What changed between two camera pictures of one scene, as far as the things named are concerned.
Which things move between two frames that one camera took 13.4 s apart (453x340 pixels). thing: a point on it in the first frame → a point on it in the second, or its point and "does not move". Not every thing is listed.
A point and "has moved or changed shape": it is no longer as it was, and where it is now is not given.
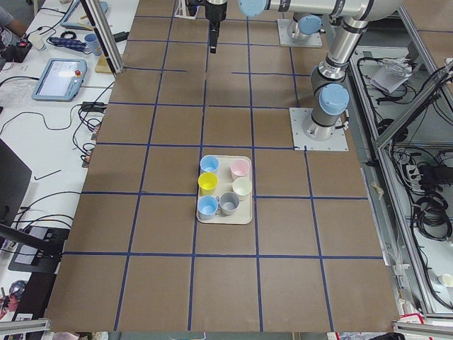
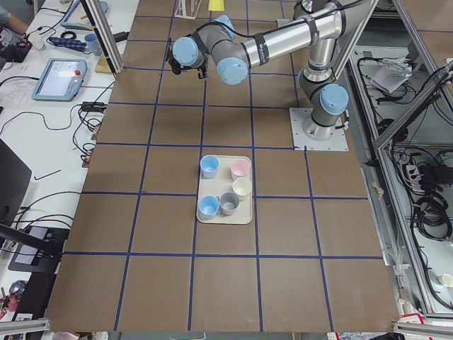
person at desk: x=8 y=26 does not move
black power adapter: x=120 y=36 does not move
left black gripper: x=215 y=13 → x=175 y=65
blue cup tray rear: x=209 y=163 does not move
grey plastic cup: x=228 y=202 does not move
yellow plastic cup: x=207 y=183 has moved or changed shape
